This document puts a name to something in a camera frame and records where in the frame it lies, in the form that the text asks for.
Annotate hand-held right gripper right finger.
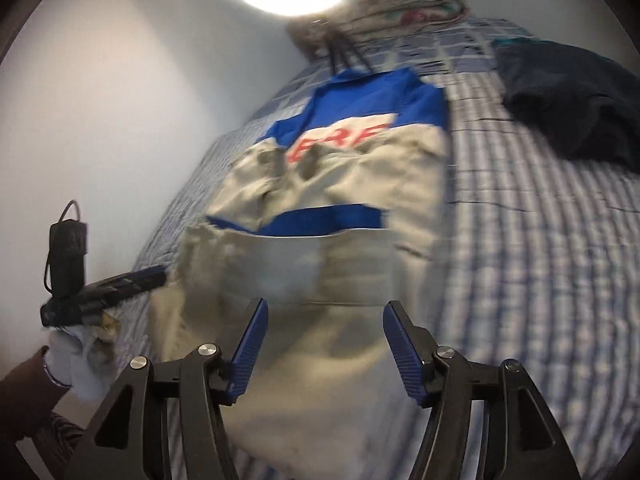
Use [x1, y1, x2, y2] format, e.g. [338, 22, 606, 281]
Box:
[382, 301, 583, 480]

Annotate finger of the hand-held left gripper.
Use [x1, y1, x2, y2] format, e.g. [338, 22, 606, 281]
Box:
[112, 264, 168, 300]

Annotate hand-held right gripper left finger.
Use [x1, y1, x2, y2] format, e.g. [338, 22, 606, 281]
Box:
[65, 298, 269, 480]

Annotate beige and blue jacket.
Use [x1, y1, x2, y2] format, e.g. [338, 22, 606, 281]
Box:
[147, 67, 451, 466]

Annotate dark folded clothes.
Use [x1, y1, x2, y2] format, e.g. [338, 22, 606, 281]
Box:
[492, 37, 640, 173]

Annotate person's left hand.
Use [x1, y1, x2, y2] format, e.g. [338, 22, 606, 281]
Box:
[47, 322, 118, 403]

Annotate blue striped blanket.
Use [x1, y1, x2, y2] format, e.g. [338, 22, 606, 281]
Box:
[132, 75, 640, 480]

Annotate person's striped clothing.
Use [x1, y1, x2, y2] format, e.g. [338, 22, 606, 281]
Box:
[27, 410, 88, 480]

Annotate black tripod stand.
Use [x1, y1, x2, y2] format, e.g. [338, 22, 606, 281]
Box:
[315, 17, 373, 73]

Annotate blue patterned bed sheet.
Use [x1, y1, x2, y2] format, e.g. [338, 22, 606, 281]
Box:
[250, 17, 541, 126]

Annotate folded floral quilt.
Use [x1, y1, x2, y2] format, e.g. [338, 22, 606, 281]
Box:
[287, 0, 473, 61]

